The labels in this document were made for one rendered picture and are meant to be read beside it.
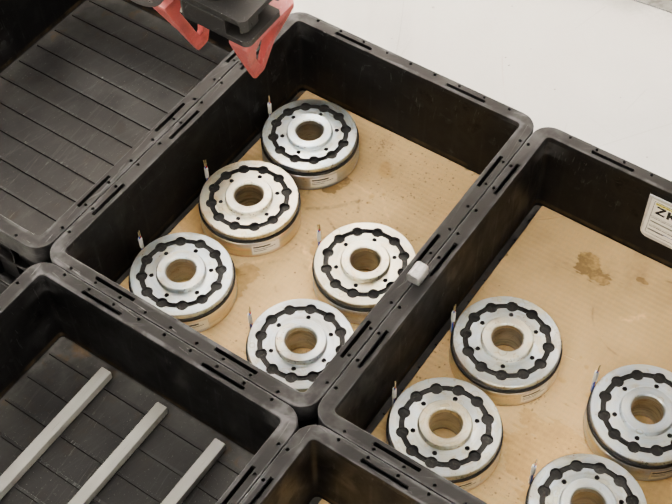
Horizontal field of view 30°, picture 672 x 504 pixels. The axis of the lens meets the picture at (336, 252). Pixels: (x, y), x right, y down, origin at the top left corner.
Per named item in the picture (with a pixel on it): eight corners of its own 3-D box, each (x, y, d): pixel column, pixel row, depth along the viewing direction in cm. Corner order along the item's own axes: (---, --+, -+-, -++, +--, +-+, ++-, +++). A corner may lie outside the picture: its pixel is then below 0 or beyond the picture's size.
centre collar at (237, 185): (244, 172, 129) (244, 168, 129) (282, 193, 128) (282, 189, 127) (215, 203, 127) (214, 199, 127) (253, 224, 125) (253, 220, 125)
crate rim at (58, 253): (295, 23, 136) (294, 6, 134) (538, 136, 126) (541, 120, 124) (45, 270, 117) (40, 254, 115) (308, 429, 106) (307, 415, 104)
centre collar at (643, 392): (638, 379, 114) (639, 375, 113) (685, 409, 112) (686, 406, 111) (608, 415, 112) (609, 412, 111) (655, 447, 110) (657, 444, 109)
